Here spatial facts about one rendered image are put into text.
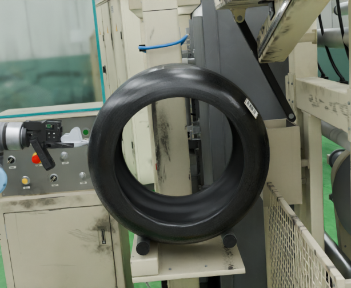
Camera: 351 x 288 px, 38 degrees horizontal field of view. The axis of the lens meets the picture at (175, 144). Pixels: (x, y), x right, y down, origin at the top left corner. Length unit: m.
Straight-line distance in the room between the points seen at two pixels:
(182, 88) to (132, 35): 3.73
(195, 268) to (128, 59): 3.70
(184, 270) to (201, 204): 0.28
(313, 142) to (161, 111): 0.58
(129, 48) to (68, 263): 3.13
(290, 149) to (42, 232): 1.19
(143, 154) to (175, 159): 3.39
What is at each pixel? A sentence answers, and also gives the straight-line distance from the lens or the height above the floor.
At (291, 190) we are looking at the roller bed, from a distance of 1.99.
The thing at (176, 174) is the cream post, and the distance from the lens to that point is 1.98.
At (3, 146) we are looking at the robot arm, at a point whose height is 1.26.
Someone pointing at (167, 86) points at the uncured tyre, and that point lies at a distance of 1.53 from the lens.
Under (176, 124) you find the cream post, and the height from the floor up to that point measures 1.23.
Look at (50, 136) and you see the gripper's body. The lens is 1.68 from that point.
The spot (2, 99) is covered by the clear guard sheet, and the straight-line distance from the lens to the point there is 2.38.
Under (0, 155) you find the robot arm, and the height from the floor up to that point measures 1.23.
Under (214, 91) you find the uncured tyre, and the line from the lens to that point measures 1.54.
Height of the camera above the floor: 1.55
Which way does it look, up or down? 12 degrees down
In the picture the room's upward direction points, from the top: 5 degrees counter-clockwise
